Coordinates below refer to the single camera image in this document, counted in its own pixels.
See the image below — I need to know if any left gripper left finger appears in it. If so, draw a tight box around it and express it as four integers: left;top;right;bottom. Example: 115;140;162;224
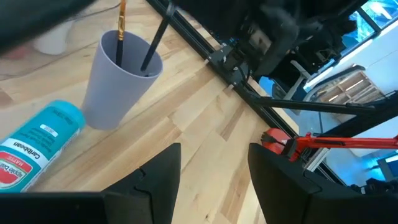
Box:
102;142;182;224

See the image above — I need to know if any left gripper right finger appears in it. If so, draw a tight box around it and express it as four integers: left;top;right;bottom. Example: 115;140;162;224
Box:
248;142;361;224

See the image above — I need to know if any white paint bottle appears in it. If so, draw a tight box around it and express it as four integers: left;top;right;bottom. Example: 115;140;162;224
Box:
32;20;75;56

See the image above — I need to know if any brown-handled paintbrush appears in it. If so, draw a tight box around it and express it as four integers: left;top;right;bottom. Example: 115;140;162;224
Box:
115;0;127;68

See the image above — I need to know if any grey plastic cup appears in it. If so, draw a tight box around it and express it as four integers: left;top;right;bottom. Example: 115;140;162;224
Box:
81;29;164;131

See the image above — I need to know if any large teal paint bottle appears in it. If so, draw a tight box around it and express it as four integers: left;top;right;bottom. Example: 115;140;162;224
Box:
0;99;86;194

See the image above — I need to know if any large black-handled brush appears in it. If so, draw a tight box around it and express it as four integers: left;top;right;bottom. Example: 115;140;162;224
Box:
139;0;178;72

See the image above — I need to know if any wooden slatted shelf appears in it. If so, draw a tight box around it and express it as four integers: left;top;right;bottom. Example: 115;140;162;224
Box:
306;70;386;105

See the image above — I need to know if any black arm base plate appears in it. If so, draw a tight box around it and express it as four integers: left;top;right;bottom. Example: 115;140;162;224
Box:
208;43;249;86

